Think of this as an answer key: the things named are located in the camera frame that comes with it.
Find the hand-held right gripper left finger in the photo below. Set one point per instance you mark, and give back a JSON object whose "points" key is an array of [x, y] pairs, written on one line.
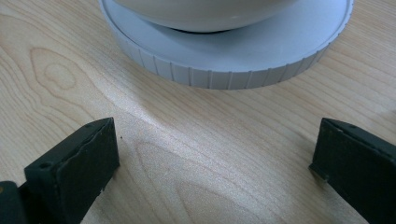
{"points": [[71, 174]]}

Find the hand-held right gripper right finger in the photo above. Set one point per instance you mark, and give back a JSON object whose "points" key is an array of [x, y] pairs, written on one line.
{"points": [[358, 168]]}

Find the white key stand with post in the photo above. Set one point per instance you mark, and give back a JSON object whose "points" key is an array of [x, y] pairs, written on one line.
{"points": [[236, 59]]}

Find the white bowl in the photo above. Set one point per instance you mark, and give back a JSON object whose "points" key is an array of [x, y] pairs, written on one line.
{"points": [[202, 15]]}

